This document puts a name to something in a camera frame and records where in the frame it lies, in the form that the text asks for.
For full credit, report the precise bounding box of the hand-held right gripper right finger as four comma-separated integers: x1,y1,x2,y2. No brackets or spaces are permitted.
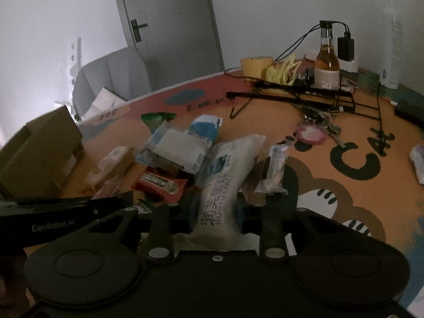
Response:
236,194,352,262

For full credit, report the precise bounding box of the black charger cable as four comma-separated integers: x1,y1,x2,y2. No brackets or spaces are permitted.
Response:
275,21,349,62

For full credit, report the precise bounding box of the white wrapped packet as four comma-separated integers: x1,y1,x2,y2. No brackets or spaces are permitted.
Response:
409,144,424,185

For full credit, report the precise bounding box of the thin black cable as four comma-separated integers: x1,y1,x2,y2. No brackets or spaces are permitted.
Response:
376,79,387,156

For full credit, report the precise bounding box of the black power bank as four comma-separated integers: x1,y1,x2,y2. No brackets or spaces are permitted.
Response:
394,99,424,125

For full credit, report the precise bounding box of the blue and white snack packet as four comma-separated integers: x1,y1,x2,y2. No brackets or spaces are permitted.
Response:
189,114,223,147

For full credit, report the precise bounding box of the yellow tape roll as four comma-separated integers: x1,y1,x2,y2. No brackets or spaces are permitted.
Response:
240,56,274,77

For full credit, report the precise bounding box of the grey door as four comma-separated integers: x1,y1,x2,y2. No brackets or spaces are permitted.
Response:
111,0,226,92

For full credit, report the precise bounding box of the yellow snack bag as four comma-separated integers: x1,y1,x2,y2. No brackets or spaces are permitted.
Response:
265,58,303,85

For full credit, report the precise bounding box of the glass bottle with amber drink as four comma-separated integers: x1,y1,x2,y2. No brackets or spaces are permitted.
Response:
314,21,341,91

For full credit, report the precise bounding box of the white patterned paper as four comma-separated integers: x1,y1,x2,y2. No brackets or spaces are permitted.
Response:
80,87,128,122

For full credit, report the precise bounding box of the clear dark snack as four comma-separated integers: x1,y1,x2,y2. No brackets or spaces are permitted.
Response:
252,144,289,195

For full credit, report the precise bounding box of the white square snack packet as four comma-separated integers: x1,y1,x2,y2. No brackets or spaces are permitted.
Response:
136,121,213,174

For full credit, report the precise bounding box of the green snack packet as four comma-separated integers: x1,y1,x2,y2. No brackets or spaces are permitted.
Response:
141,113,177,132

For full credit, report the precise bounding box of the black charger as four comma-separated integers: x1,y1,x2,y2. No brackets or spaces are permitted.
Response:
337,23,356,62

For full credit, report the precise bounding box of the white tube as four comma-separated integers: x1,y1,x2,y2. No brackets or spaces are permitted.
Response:
381,7,402,90

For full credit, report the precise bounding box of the black metal rack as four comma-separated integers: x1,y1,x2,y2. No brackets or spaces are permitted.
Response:
226,68,380,120

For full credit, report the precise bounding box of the beige bread packet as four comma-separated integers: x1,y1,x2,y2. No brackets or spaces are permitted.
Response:
84,146,135,193

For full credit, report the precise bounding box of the large white cake packet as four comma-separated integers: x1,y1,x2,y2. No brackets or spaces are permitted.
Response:
194,135,267,250

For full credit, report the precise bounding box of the black door handle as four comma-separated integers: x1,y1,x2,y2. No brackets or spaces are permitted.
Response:
131,19,148,43

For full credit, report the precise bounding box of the bunch of keys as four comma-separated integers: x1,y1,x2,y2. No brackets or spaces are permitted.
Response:
300,104,346,147

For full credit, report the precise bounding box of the grey chair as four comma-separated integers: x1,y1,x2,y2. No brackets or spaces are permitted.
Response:
72,47,153,123

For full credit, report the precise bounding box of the brown cardboard box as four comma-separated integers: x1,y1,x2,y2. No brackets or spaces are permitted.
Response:
0,105,84,200

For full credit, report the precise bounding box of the red snack packet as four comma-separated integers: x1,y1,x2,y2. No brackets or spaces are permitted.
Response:
131,169,188,205

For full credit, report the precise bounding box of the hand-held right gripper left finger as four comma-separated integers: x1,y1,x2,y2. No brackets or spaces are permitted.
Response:
77,192,201,262

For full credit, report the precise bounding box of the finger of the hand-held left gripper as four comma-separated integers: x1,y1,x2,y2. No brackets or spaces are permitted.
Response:
91,190,135,221

